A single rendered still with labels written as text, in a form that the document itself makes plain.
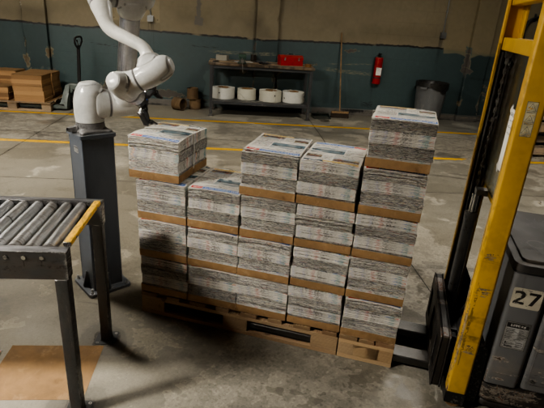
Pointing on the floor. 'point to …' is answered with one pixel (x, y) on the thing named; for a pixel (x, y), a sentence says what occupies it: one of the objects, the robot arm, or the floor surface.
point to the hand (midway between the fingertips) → (156, 110)
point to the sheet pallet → (30, 88)
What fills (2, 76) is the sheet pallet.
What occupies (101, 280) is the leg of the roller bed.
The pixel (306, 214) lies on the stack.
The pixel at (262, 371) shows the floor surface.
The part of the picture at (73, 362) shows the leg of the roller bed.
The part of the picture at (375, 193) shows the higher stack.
